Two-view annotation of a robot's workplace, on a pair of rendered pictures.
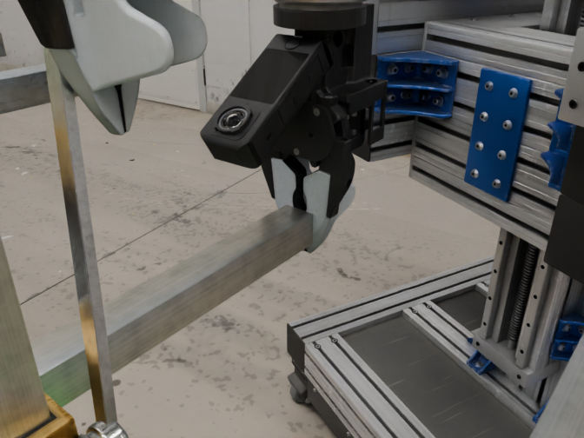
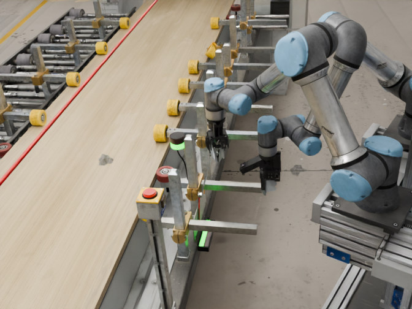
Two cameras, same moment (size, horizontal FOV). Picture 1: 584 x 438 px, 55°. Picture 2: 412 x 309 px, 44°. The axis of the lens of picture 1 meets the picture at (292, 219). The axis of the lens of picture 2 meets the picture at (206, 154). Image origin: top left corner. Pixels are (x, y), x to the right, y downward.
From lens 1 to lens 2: 184 cm
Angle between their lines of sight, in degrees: 55
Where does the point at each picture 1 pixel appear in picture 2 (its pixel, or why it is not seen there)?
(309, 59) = (257, 161)
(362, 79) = (276, 168)
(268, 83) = (251, 162)
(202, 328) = not seen: hidden behind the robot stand
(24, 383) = (194, 183)
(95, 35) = (213, 152)
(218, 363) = not seen: hidden behind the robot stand
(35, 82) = (246, 136)
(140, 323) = (217, 186)
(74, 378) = (206, 187)
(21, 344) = (195, 178)
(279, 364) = not seen: hidden behind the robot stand
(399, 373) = (374, 282)
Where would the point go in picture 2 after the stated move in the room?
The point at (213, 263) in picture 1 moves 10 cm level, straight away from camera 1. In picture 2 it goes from (235, 184) to (253, 175)
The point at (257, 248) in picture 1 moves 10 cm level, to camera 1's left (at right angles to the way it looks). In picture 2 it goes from (244, 186) to (232, 175)
